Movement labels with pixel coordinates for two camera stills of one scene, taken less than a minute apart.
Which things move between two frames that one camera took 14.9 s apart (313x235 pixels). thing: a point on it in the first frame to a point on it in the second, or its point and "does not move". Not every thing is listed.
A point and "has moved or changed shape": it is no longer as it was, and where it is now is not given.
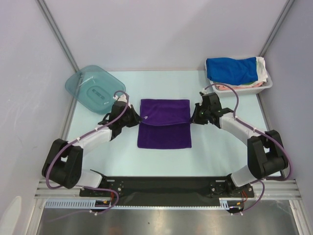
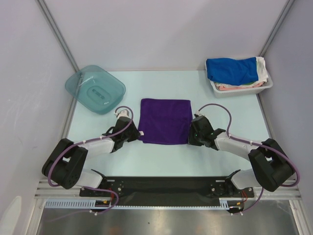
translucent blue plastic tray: [94, 87] does not move
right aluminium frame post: [276, 28] does not move
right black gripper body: [198, 114] to [193, 136]
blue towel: [233, 70] does not move
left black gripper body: [130, 119] to [132, 134]
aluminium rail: [276, 189] does not move
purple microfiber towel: [165, 124] has moved or changed shape
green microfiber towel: [250, 83] does not move
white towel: [262, 74] does not move
